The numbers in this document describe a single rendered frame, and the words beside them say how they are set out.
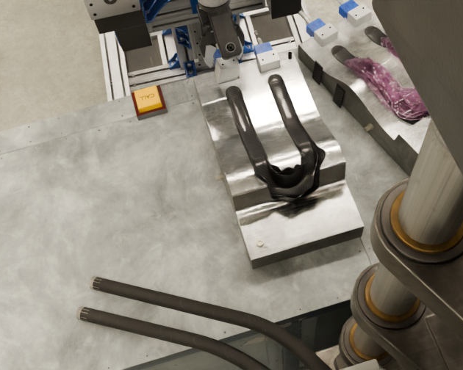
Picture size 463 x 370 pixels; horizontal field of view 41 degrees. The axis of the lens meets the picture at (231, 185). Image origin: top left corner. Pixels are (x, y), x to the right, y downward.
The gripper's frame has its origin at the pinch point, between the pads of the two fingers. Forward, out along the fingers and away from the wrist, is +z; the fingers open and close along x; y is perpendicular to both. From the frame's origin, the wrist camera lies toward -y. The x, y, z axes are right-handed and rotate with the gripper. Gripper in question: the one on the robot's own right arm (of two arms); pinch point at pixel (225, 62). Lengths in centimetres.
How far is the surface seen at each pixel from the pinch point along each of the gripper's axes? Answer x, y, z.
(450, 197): -5, -78, -72
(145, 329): 34, -56, 8
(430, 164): -3, -75, -75
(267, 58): -10.3, -1.0, 1.8
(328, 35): -28.1, 3.4, 5.3
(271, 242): 2.9, -45.5, 7.4
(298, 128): -11.6, -21.2, 4.5
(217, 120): 5.7, -12.3, 4.9
